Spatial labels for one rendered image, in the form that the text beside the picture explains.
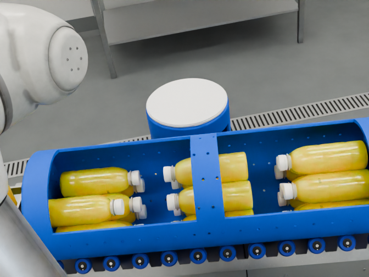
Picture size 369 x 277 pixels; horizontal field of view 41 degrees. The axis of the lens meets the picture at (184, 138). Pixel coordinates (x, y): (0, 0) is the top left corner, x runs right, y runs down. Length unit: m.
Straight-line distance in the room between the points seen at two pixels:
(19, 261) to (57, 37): 0.22
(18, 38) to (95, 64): 3.66
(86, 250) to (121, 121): 2.25
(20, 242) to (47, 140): 2.95
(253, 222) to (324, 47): 2.99
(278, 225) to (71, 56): 0.76
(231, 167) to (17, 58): 0.77
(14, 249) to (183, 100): 1.24
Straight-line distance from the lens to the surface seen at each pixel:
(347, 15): 4.53
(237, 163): 1.20
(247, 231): 1.18
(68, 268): 1.41
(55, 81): 0.53
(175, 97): 1.71
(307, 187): 1.21
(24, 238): 0.53
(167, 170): 1.22
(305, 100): 3.45
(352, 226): 1.23
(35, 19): 0.54
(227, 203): 1.19
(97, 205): 1.23
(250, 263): 1.33
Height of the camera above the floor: 1.99
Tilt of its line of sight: 39 degrees down
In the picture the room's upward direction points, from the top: 9 degrees counter-clockwise
